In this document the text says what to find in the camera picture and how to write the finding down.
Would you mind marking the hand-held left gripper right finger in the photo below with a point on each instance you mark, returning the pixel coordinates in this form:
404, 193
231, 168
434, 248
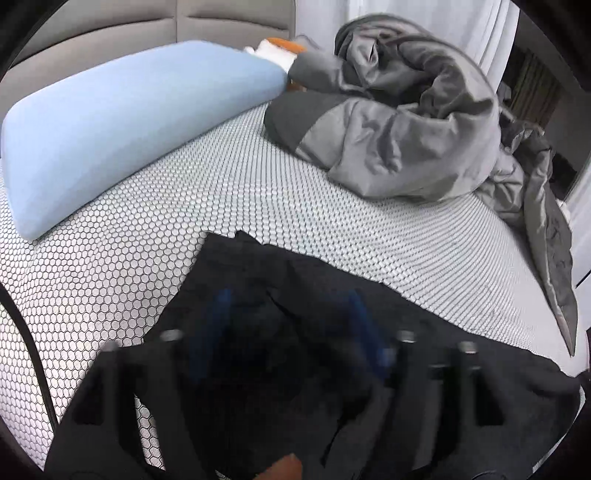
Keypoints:
365, 318

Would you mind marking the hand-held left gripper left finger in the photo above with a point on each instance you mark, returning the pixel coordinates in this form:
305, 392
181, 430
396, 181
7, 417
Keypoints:
216, 316

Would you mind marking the black pants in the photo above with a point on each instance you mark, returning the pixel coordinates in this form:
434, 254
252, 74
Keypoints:
286, 286

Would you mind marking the honeycomb patterned bed mattress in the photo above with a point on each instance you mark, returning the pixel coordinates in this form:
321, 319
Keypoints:
277, 198

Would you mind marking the grey duvet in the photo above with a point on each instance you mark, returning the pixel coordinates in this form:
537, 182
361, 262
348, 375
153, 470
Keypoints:
392, 138

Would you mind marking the light blue pillow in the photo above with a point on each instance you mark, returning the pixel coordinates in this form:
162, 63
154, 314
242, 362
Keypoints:
115, 129

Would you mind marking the orange and white plush toy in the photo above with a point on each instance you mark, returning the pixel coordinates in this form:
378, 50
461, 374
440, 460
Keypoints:
277, 50

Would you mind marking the dark wooden furniture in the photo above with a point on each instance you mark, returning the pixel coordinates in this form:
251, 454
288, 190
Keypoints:
535, 83

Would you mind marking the grey padded headboard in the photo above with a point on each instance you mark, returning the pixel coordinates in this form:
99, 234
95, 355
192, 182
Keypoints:
138, 23

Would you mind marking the white curtain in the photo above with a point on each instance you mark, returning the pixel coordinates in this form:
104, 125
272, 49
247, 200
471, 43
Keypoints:
485, 27

